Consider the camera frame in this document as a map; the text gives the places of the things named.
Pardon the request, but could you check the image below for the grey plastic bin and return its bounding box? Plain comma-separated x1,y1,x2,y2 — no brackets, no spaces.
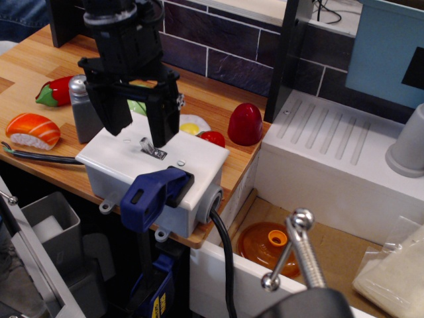
21,191,84,275

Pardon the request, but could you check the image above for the grey plastic cup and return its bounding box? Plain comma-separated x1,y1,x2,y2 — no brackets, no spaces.
385,104,424,178

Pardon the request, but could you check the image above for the orange pot lid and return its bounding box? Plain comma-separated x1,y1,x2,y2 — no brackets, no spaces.
238,222,288,270

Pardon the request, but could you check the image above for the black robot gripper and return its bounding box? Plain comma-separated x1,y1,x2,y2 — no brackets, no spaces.
78,13,184,148

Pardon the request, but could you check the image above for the toy fried egg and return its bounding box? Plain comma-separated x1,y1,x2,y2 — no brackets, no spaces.
180,114,211,135

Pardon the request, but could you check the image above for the dark vertical post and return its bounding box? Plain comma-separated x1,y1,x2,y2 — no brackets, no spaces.
264,0,314,123

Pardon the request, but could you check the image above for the clear plastic bag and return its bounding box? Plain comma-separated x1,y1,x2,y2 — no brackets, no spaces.
352,217,423,317

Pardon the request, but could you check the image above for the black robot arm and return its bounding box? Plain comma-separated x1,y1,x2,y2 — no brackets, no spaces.
78,1,184,148

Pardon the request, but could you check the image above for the metal clamp screw handle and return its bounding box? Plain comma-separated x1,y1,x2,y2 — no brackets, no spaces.
261,207,327,292

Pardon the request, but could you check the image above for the toy red strawberry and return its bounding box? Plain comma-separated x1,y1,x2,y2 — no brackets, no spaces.
197,131,225,148

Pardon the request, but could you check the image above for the toy green cabbage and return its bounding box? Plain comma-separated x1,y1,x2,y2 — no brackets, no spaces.
127,100,146,116

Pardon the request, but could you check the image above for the white toy sink unit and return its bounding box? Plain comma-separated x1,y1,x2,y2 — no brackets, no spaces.
189,89,424,318

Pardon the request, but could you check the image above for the clear light switch toggle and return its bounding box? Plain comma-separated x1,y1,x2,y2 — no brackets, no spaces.
139,137,167,160

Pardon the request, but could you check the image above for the blue bar clamp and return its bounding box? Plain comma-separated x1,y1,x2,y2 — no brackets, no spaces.
120,166,194,317

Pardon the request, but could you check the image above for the grey salt shaker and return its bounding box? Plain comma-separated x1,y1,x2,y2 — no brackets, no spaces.
68,74,103,144

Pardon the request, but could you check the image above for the toy red chili pepper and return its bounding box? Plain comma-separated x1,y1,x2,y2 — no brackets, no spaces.
35,76,74,107

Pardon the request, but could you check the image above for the toy salmon sushi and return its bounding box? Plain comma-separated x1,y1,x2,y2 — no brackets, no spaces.
5,113,61,150

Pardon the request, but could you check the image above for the frayed black cable end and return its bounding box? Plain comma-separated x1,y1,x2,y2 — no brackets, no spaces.
1,141,85,166

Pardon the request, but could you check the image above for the black power cable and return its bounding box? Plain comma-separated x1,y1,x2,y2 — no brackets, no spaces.
209,209,238,318

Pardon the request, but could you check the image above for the light blue box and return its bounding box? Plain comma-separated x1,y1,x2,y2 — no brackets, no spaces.
346,1,423,109

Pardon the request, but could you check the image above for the white electrical switch box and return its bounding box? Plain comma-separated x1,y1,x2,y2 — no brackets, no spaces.
76,112,230,238

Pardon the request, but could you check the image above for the dark red toy fruit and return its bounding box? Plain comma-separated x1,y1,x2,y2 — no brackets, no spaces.
227,103,263,146

